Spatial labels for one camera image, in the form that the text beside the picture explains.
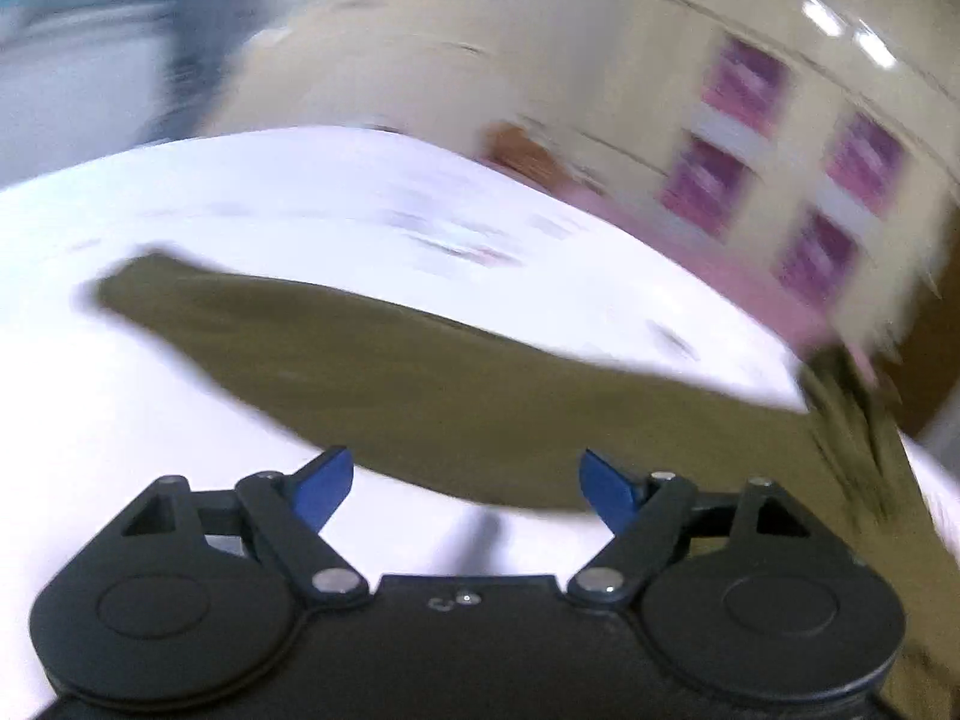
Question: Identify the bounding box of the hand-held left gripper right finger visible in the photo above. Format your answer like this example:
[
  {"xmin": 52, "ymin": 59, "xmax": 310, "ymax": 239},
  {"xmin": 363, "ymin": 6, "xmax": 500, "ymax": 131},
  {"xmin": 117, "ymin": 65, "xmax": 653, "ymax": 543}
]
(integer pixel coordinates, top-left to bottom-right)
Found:
[{"xmin": 567, "ymin": 449, "xmax": 812, "ymax": 605}]

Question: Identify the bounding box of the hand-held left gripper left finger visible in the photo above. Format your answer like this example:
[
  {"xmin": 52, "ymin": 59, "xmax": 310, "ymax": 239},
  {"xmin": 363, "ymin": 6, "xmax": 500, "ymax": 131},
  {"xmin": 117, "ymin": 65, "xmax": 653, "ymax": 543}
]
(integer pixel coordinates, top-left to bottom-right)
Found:
[{"xmin": 122, "ymin": 445, "xmax": 370, "ymax": 605}]

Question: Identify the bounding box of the orange-brown pillow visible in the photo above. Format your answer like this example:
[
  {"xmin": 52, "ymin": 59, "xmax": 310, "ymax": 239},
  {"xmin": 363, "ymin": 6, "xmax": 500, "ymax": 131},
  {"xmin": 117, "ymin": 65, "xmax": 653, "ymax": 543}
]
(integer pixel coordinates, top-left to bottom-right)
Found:
[{"xmin": 484, "ymin": 122, "xmax": 575, "ymax": 185}]

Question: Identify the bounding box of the pink bedspread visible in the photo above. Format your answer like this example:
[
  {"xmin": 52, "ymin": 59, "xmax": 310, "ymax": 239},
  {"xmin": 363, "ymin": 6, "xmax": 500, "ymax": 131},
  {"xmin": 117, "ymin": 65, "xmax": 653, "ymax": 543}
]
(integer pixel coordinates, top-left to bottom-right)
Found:
[{"xmin": 480, "ymin": 157, "xmax": 852, "ymax": 365}]

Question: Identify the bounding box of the cream wardrobe with purple panels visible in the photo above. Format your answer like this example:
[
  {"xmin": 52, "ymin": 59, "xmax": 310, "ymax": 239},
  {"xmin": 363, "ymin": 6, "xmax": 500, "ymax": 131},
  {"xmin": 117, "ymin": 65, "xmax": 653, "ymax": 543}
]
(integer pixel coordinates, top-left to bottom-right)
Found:
[{"xmin": 206, "ymin": 0, "xmax": 960, "ymax": 365}]

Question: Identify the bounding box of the white floral bed sheet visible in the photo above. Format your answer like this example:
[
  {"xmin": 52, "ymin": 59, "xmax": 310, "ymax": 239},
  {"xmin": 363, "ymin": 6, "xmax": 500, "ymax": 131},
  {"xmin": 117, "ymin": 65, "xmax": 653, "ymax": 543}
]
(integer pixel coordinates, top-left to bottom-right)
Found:
[{"xmin": 0, "ymin": 126, "xmax": 960, "ymax": 720}]

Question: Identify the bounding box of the olive green knit garment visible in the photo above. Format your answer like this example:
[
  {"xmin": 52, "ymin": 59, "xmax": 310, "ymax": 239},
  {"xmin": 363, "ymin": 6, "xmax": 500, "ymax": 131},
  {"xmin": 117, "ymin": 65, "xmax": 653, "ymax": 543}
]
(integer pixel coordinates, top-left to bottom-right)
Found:
[{"xmin": 94, "ymin": 253, "xmax": 960, "ymax": 720}]

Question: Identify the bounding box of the brown wooden door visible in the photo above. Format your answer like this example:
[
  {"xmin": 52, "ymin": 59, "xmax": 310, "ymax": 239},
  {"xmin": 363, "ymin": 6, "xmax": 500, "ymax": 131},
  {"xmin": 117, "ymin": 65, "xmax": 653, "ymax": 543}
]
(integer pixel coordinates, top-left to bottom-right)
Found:
[{"xmin": 892, "ymin": 292, "xmax": 960, "ymax": 436}]

